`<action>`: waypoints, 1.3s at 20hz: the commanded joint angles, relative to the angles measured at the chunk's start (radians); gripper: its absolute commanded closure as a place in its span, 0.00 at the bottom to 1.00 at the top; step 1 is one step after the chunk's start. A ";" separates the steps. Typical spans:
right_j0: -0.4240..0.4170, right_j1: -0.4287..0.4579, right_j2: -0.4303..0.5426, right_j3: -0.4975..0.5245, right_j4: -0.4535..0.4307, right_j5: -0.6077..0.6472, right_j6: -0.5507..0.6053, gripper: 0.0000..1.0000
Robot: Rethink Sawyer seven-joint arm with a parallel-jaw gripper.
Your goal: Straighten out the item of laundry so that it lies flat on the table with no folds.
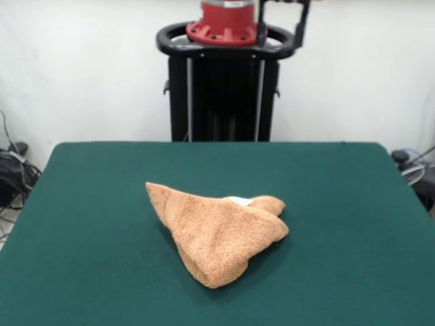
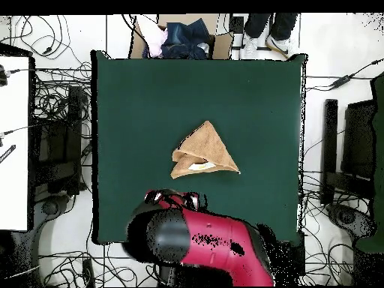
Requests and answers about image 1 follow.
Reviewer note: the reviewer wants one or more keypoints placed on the orange-brown terry towel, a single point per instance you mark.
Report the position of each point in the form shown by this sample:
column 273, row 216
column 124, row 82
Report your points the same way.
column 217, row 234

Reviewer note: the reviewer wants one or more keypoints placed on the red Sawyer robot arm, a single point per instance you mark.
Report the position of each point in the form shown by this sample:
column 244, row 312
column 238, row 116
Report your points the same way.
column 221, row 23

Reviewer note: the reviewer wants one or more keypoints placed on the dark green table cloth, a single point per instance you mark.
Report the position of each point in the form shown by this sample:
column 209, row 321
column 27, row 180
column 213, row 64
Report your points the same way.
column 85, row 237

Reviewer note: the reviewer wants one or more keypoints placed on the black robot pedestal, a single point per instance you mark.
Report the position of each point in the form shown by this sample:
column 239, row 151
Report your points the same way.
column 231, row 102

